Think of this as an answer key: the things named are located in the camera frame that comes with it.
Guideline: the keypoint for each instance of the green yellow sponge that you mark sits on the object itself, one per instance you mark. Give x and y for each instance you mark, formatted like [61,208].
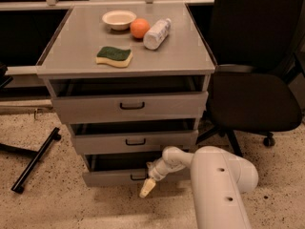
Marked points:
[114,57]

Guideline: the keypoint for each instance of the white plastic bottle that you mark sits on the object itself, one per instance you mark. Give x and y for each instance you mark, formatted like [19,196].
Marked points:
[155,36]

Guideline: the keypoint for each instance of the black office chair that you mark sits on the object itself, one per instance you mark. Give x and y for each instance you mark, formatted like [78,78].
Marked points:
[249,39]

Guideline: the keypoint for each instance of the grey middle drawer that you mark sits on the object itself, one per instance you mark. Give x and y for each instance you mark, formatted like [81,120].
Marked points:
[132,143]

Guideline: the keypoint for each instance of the grey drawer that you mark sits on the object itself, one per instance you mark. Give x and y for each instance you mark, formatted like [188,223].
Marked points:
[132,143]
[118,169]
[129,107]

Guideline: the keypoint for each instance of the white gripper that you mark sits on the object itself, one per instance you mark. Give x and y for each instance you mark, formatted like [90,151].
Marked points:
[154,172]

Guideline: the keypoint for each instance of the grey drawer cabinet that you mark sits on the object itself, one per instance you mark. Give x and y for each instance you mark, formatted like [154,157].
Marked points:
[180,65]

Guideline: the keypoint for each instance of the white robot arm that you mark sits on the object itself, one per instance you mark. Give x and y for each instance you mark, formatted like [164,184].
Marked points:
[218,180]

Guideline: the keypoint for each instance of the white bowl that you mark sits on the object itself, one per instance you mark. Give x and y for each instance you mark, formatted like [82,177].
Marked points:
[119,20]

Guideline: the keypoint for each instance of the grey top drawer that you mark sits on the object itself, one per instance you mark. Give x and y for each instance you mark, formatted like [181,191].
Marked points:
[129,107]

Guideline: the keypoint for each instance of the orange fruit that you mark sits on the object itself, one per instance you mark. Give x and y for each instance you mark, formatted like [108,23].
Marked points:
[139,27]

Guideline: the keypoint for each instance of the grey bottom drawer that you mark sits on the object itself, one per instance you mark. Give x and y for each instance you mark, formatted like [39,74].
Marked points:
[118,169]

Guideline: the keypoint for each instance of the black stand leg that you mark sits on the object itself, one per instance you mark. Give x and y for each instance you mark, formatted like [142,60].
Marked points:
[34,156]

